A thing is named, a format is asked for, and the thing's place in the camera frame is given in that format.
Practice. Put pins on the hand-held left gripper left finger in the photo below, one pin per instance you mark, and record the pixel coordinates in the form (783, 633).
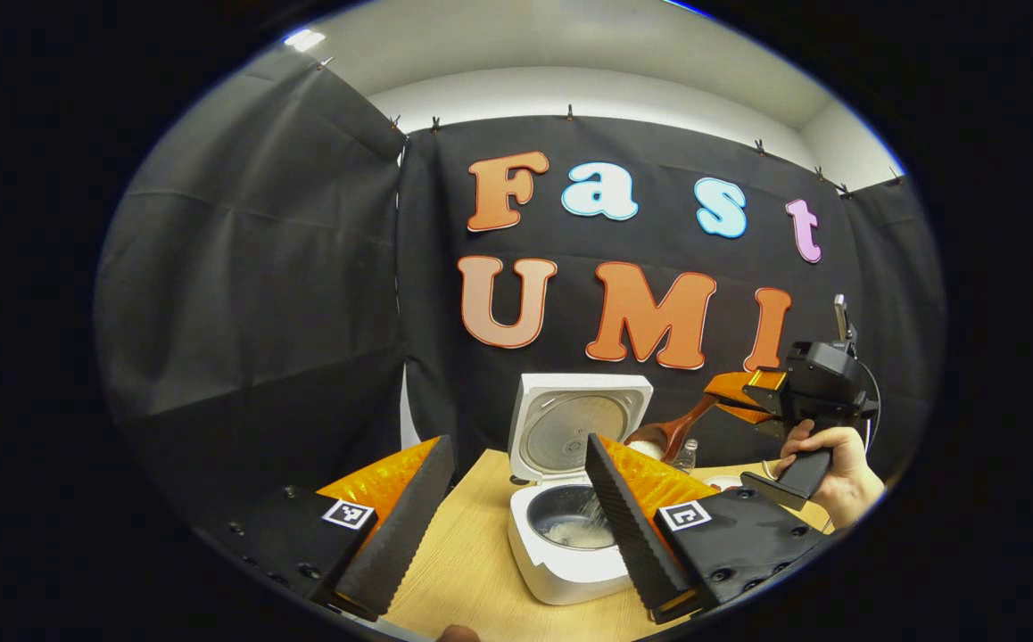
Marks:
(409, 526)

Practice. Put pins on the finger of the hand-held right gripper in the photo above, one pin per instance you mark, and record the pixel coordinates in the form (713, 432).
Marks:
(735, 385)
(748, 415)

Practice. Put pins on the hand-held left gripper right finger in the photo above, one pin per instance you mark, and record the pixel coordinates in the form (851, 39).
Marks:
(628, 526)

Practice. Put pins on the white rice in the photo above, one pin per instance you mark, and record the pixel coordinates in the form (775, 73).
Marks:
(574, 532)

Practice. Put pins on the wooden spoon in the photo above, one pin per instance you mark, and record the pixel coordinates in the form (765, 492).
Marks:
(681, 423)

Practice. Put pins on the white rice cooker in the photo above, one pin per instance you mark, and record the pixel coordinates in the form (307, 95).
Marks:
(570, 392)

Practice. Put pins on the white plate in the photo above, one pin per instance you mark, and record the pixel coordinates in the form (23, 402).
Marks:
(723, 481)

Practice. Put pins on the clear water bottle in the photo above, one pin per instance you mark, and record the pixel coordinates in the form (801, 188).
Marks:
(685, 456)

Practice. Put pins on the black backdrop cloth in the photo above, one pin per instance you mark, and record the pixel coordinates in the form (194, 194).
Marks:
(258, 285)

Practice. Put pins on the row of small cloth clips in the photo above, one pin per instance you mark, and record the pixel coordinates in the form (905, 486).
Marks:
(569, 112)

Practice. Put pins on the ceiling light strip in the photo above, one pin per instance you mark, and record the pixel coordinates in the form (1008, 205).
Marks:
(686, 5)

